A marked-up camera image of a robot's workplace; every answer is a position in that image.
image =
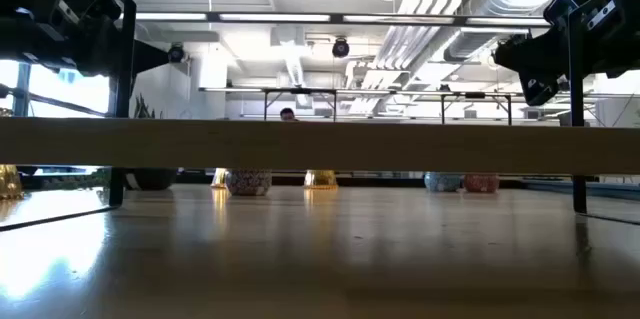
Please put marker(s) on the potted green succulent plant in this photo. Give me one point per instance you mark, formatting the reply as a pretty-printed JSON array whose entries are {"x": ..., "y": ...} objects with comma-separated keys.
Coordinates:
[{"x": 150, "y": 179}]

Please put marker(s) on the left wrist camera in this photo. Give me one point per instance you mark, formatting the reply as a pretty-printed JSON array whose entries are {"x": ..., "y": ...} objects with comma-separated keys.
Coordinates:
[{"x": 100, "y": 1}]

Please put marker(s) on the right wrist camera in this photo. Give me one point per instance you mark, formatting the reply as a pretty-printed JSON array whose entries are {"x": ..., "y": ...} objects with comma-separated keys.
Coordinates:
[{"x": 562, "y": 4}]

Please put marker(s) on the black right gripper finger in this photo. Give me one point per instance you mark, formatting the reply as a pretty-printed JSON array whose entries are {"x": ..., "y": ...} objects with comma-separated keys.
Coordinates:
[{"x": 512, "y": 54}]

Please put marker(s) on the amber glass candlestick holder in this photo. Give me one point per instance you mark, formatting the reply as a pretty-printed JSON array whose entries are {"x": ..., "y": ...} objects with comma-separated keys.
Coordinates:
[
  {"x": 321, "y": 179},
  {"x": 219, "y": 179},
  {"x": 9, "y": 184}
]

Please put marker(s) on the black ceiling spotlight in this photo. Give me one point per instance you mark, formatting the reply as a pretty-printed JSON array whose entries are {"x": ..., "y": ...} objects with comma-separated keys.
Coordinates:
[
  {"x": 340, "y": 49},
  {"x": 176, "y": 54}
]

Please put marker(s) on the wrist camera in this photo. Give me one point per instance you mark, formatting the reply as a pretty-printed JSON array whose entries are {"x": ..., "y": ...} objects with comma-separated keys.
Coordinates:
[
  {"x": 100, "y": 1},
  {"x": 562, "y": 4}
]

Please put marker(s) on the black-legged background table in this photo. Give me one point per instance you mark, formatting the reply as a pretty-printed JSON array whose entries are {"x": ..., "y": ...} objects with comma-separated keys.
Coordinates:
[
  {"x": 300, "y": 91},
  {"x": 475, "y": 94}
]

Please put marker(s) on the person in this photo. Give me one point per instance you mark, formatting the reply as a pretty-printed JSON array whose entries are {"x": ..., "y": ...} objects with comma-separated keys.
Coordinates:
[{"x": 287, "y": 115}]

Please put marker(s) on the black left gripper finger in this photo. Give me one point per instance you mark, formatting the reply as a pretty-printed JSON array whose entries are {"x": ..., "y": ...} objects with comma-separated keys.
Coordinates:
[{"x": 147, "y": 56}]

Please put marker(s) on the large window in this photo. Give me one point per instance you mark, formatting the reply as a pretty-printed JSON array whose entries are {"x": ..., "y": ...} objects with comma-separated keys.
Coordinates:
[{"x": 70, "y": 91}]

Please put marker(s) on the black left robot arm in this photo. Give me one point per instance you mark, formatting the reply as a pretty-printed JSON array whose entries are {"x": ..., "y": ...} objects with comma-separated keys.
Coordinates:
[{"x": 30, "y": 34}]

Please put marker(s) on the pink patterned candle tin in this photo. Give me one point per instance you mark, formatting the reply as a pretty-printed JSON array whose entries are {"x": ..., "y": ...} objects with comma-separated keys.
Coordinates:
[{"x": 481, "y": 183}]

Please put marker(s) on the overhead light bar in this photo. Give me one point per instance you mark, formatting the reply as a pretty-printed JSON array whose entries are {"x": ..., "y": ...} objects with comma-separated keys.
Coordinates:
[{"x": 337, "y": 18}]

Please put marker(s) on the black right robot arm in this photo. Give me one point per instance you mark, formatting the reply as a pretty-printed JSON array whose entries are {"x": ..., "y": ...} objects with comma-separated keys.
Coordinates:
[{"x": 625, "y": 44}]

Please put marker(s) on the blue patterned candle tin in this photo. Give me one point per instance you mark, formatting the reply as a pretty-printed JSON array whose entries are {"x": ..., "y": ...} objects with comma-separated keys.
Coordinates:
[{"x": 442, "y": 182}]

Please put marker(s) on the dark red floral candle tin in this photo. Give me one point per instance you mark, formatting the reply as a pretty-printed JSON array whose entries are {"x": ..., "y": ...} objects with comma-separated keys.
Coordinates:
[{"x": 247, "y": 182}]

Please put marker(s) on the black rig frame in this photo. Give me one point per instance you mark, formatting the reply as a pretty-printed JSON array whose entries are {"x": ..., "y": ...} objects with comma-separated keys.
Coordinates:
[{"x": 375, "y": 180}]

